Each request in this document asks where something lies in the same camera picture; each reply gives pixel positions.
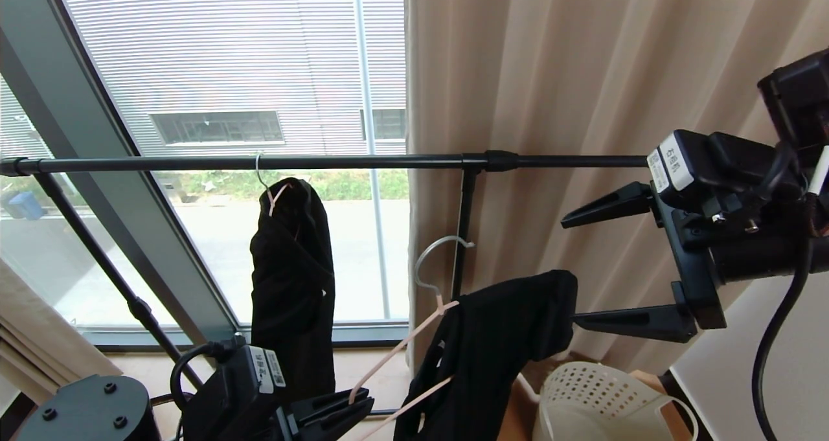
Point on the window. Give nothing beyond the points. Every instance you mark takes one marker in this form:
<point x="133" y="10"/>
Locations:
<point x="227" y="52"/>

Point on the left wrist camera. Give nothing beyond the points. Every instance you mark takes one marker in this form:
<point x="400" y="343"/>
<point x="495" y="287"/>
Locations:
<point x="227" y="395"/>

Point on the white laundry basket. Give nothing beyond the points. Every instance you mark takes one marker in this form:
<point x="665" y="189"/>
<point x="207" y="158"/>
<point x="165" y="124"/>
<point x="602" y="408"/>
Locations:
<point x="596" y="402"/>

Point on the pink clothes hanger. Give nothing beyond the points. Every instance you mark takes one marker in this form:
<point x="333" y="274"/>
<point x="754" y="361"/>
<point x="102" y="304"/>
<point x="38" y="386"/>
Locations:
<point x="442" y="306"/>
<point x="275" y="201"/>

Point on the black clothes rack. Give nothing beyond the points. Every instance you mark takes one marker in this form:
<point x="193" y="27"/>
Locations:
<point x="324" y="162"/>

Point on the black shorts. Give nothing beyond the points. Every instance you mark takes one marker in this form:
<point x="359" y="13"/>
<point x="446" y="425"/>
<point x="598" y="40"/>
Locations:
<point x="291" y="285"/>

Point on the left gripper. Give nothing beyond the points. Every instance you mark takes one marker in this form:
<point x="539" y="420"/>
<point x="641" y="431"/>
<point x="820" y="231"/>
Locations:
<point x="288" y="428"/>

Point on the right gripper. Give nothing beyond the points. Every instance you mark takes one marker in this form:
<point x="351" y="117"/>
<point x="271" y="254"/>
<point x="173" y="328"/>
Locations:
<point x="696" y="279"/>

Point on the black garment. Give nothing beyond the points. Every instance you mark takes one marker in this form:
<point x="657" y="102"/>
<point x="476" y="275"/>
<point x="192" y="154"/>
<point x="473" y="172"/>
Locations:
<point x="492" y="350"/>

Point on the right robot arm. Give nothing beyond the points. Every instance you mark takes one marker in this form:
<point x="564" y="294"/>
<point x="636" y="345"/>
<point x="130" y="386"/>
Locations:
<point x="796" y="98"/>

